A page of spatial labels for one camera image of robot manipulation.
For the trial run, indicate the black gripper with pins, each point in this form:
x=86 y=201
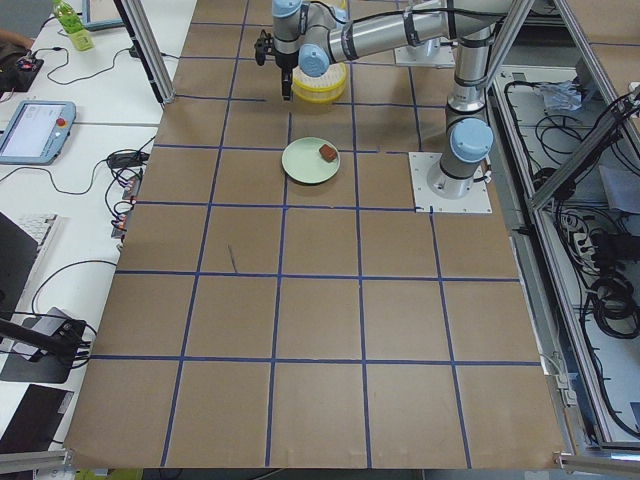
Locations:
x=285 y=61

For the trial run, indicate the teach pendant tablet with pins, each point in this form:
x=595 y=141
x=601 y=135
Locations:
x=37 y=132

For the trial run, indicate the white keyboard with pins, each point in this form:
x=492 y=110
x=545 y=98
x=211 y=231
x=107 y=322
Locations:
x=41 y=227

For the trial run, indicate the brown bun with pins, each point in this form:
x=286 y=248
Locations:
x=328 y=153

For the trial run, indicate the black camera stand base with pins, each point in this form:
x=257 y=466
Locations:
x=44 y=347

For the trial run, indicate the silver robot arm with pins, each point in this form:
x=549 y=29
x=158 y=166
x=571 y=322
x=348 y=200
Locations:
x=312 y=36

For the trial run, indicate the yellow bottom steamer layer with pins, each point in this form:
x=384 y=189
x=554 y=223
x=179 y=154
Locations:
x=320 y=90

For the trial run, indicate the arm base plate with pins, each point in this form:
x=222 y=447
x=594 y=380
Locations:
x=434 y=192
x=432 y=54

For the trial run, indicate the green drink bottle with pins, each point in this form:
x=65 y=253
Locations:
x=72 y=25

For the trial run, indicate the light green bowl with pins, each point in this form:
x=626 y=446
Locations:
x=302 y=162

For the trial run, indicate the aluminium frame post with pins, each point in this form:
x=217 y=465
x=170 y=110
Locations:
x=140 y=32

